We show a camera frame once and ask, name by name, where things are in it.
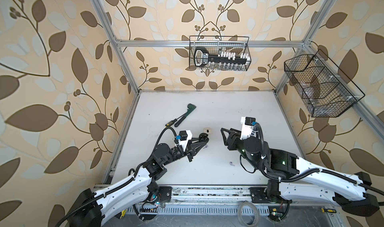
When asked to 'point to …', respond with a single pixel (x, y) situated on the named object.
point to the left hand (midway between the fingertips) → (205, 141)
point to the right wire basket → (325, 90)
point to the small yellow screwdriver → (328, 210)
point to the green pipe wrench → (191, 107)
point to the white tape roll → (239, 216)
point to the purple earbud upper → (206, 146)
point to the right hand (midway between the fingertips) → (225, 132)
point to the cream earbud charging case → (207, 130)
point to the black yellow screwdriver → (171, 122)
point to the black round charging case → (203, 137)
